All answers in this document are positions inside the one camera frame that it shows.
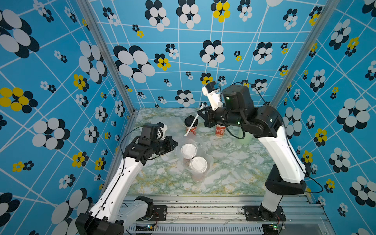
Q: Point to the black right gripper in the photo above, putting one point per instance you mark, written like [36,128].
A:
[208,122]

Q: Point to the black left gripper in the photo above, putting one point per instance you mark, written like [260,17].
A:
[170,146]

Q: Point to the red cup white lid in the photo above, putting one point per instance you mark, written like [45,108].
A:
[188,152]

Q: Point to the translucent plastic carrier bag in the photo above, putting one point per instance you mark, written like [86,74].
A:
[200,152]

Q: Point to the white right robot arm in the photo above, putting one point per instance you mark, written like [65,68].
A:
[233,106]

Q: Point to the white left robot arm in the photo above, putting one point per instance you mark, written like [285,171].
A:
[102,218]

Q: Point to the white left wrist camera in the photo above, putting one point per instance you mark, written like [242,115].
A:
[162,128]

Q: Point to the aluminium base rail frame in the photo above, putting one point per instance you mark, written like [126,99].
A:
[227,215]

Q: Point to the aluminium left corner post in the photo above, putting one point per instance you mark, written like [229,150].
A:
[99,39]

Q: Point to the aluminium corner post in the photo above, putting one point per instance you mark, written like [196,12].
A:
[99,39]
[328,10]

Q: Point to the aluminium right corner post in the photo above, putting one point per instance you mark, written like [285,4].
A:
[328,10]

